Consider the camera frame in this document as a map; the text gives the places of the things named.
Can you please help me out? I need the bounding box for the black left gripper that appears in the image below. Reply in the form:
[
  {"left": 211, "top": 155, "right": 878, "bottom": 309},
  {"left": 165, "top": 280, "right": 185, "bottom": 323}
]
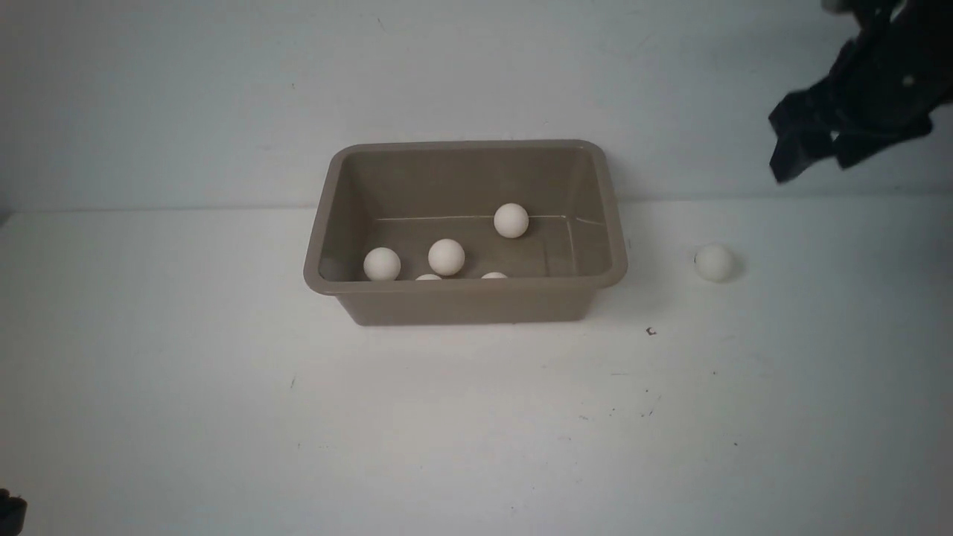
[{"left": 0, "top": 488, "right": 28, "bottom": 536}]

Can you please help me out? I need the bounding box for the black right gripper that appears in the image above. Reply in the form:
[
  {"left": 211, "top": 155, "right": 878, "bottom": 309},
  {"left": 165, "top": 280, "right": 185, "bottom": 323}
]
[{"left": 768, "top": 1, "right": 952, "bottom": 184}]

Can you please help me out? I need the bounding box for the taupe plastic rectangular bin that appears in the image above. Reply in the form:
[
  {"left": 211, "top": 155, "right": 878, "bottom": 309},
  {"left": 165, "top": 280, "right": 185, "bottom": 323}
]
[{"left": 303, "top": 140, "right": 628, "bottom": 326}]

